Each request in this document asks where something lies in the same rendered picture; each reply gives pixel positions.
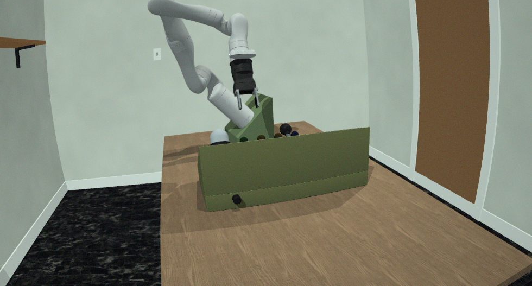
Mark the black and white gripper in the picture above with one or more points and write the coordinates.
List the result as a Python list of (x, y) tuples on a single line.
[(242, 73)]

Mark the olive green console housing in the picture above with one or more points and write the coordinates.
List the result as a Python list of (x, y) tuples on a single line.
[(265, 171)]

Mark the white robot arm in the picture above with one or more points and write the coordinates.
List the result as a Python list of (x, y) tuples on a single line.
[(181, 44)]

